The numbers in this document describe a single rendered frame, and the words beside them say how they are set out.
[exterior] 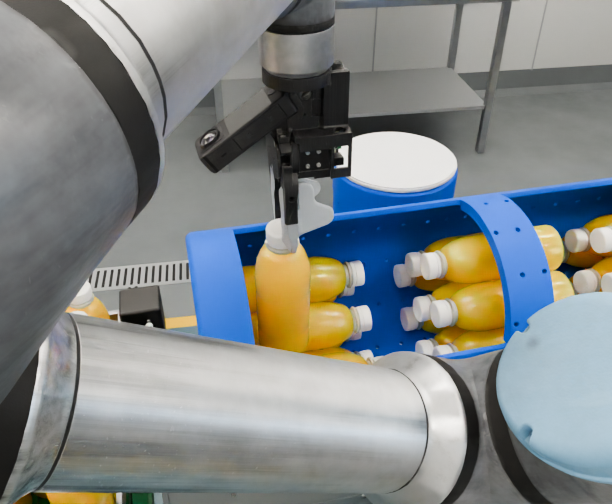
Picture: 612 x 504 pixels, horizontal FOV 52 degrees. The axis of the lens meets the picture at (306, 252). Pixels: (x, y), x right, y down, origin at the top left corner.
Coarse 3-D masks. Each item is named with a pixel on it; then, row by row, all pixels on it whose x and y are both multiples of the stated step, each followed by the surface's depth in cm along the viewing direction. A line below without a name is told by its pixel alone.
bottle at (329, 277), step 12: (312, 264) 92; (324, 264) 92; (336, 264) 93; (348, 264) 94; (252, 276) 90; (312, 276) 91; (324, 276) 91; (336, 276) 92; (348, 276) 94; (252, 288) 89; (312, 288) 91; (324, 288) 91; (336, 288) 92; (252, 300) 89; (312, 300) 92; (324, 300) 93
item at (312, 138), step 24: (264, 72) 62; (336, 72) 62; (312, 96) 63; (336, 96) 64; (288, 120) 64; (312, 120) 65; (336, 120) 65; (288, 144) 64; (312, 144) 64; (336, 144) 65; (312, 168) 67; (336, 168) 67
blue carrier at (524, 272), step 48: (528, 192) 94; (576, 192) 104; (192, 240) 82; (240, 240) 95; (336, 240) 101; (384, 240) 104; (432, 240) 106; (528, 240) 84; (192, 288) 77; (240, 288) 77; (384, 288) 107; (528, 288) 82; (240, 336) 75; (384, 336) 105; (432, 336) 106
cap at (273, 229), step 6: (270, 222) 74; (276, 222) 74; (270, 228) 73; (276, 228) 74; (270, 234) 73; (276, 234) 73; (270, 240) 73; (276, 240) 72; (276, 246) 73; (282, 246) 73
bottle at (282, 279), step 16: (272, 256) 74; (288, 256) 74; (304, 256) 76; (256, 272) 77; (272, 272) 75; (288, 272) 74; (304, 272) 76; (256, 288) 78; (272, 288) 76; (288, 288) 75; (304, 288) 77; (256, 304) 81; (272, 304) 78; (288, 304) 77; (304, 304) 79; (272, 320) 80; (288, 320) 79; (304, 320) 81; (272, 336) 82; (288, 336) 81; (304, 336) 83
